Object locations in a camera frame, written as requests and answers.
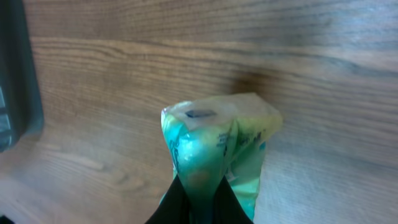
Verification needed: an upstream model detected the small green sachet pack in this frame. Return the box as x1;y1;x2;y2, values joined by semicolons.
161;93;283;223

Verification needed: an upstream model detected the grey plastic basket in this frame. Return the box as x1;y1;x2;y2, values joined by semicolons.
1;0;44;152

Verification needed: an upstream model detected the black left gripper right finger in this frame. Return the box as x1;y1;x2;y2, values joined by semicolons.
212;177;253;224

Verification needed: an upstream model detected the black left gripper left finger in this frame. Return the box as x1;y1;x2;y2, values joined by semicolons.
146;176;190;224

